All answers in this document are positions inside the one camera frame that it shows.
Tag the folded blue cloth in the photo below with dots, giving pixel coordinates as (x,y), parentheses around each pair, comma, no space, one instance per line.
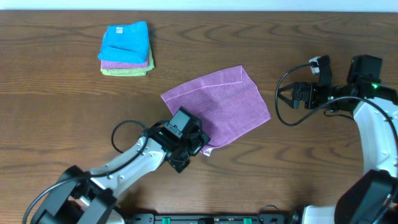
(127,43)

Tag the folded green cloth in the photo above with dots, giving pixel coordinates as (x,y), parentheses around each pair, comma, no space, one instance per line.
(131,72)

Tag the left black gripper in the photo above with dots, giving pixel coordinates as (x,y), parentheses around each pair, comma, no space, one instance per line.
(199,140)

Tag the large purple microfiber cloth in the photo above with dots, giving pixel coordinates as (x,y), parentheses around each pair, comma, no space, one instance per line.
(228,103)

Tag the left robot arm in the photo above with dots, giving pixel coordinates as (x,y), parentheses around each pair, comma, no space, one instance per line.
(91,196)

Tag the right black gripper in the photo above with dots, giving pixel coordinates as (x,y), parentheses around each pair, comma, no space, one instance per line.
(297,94)

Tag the folded purple cloth in stack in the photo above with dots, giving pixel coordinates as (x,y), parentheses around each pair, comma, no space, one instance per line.
(105,64)

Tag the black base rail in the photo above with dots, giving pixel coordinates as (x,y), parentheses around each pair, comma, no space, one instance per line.
(263,218)

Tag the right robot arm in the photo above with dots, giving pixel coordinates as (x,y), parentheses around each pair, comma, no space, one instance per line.
(373,107)

